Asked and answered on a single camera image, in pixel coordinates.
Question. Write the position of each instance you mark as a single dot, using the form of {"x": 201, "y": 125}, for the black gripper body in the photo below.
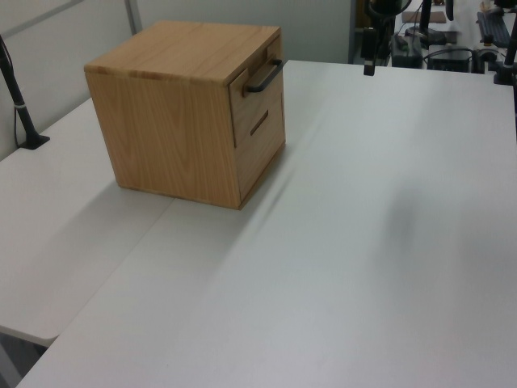
{"x": 368, "y": 42}

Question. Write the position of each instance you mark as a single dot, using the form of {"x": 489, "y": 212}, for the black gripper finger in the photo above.
{"x": 371, "y": 69}
{"x": 366, "y": 69}

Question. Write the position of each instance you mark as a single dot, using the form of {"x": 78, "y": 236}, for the wooden drawer with slot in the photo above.
{"x": 262, "y": 161}

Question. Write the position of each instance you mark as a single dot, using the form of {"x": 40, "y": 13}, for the wooden drawer cabinet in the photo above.
{"x": 161, "y": 121}

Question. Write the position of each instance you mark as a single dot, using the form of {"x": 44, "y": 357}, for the black device with green part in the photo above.
{"x": 407, "y": 50}

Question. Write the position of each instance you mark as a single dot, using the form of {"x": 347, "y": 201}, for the black monitor stand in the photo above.
{"x": 426, "y": 28}

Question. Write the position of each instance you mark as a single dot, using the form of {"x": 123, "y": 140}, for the black box device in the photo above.
{"x": 450, "y": 60}

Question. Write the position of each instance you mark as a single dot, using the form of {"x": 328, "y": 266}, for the black keyboard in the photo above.
{"x": 493, "y": 28}

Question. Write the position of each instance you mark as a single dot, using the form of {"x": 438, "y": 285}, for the black camera stand clamp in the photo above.
{"x": 505, "y": 68}

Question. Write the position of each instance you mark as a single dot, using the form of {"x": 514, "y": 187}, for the grey metal partition post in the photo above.
{"x": 132, "y": 18}

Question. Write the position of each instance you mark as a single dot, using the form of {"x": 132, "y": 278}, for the black camera stand pole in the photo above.
{"x": 20, "y": 105}

